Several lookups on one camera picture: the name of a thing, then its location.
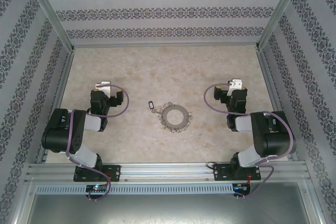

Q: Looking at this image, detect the aluminium rear rail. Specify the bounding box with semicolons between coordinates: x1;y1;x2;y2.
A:
73;43;259;49

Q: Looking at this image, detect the aluminium side rail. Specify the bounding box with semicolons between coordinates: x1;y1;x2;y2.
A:
36;49;76;164
256;48;299;161

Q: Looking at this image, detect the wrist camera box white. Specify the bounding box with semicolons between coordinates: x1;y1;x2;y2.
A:
94;80;112;95
227;78;243;97

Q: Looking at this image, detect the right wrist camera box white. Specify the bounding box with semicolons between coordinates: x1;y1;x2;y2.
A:
227;78;243;97

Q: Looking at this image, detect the grey slotted cable duct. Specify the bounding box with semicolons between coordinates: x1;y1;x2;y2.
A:
35;184;251;196

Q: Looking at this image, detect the aluminium mounting rail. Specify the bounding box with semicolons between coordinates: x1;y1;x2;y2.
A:
26;163;310;183

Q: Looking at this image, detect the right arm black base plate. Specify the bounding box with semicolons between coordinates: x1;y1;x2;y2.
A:
213;163;261;182

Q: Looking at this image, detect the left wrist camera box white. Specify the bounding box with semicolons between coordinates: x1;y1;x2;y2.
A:
94;80;112;95

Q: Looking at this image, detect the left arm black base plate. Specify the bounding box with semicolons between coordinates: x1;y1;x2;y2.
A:
73;164;122;183

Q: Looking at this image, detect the grey metal panel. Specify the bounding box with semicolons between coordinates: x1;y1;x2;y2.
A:
26;194;313;224

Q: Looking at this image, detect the aluminium frame post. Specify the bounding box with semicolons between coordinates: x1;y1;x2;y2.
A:
21;0;77;51
255;0;307;51

